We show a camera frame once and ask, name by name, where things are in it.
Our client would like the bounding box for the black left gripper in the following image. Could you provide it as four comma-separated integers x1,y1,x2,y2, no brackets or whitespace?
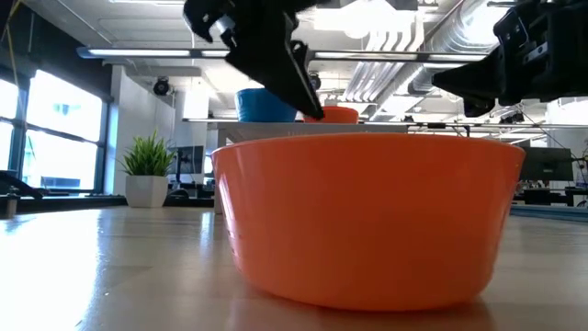
182,0,326,120

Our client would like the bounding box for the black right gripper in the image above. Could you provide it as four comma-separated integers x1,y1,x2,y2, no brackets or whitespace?
431,0,561,119

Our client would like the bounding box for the blue plastic mini bowl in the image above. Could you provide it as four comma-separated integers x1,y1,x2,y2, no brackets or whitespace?
234,87,300,124

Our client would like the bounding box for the orange plastic mini bowl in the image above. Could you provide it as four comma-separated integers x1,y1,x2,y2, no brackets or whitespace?
302,106,360,125
210,132,526,313

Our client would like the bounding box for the black computer monitor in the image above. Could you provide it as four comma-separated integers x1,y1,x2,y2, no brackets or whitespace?
518,146,575,184
175,145,206,176

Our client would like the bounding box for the long ceiling light bar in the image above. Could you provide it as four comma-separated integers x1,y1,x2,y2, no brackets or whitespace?
76,45,491,64

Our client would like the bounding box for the green plant in white pot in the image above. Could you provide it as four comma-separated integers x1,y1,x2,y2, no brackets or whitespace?
119,131,177,209

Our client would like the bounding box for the yellow cable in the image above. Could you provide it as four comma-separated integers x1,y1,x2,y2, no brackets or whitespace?
3,0,22,88

